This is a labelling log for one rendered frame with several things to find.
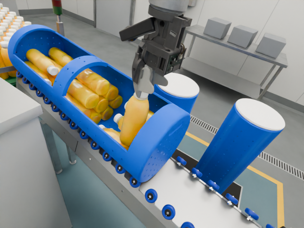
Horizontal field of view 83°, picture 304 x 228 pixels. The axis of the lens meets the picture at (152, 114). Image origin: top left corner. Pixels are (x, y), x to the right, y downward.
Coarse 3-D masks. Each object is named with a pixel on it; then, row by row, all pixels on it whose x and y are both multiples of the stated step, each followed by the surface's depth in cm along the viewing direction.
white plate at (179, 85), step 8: (168, 80) 109; (176, 80) 111; (184, 80) 113; (192, 80) 115; (168, 88) 101; (176, 88) 103; (184, 88) 105; (192, 88) 107; (184, 96) 98; (192, 96) 101
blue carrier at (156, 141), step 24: (24, 48) 87; (48, 48) 95; (72, 48) 95; (24, 72) 78; (72, 72) 63; (96, 72) 91; (120, 72) 70; (48, 96) 72; (72, 120) 68; (168, 120) 49; (144, 144) 48; (168, 144) 57; (144, 168) 50
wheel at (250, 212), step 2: (246, 208) 62; (246, 210) 61; (248, 210) 60; (250, 210) 60; (246, 212) 61; (248, 212) 60; (250, 212) 60; (252, 212) 60; (248, 214) 60; (250, 214) 60; (252, 214) 59; (254, 214) 59; (256, 214) 59; (252, 216) 59; (254, 216) 59; (256, 216) 59; (258, 216) 59; (254, 218) 59; (256, 218) 59
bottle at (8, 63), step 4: (4, 48) 95; (0, 52) 96; (4, 52) 95; (4, 56) 96; (8, 56) 96; (4, 60) 97; (8, 60) 97; (8, 64) 99; (8, 72) 102; (12, 72) 102; (12, 76) 104
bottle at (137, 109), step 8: (136, 96) 47; (128, 104) 49; (136, 104) 47; (144, 104) 48; (128, 112) 49; (136, 112) 48; (144, 112) 49; (128, 120) 50; (136, 120) 49; (144, 120) 51; (128, 128) 51; (136, 128) 51; (120, 136) 55; (128, 136) 53; (128, 144) 55
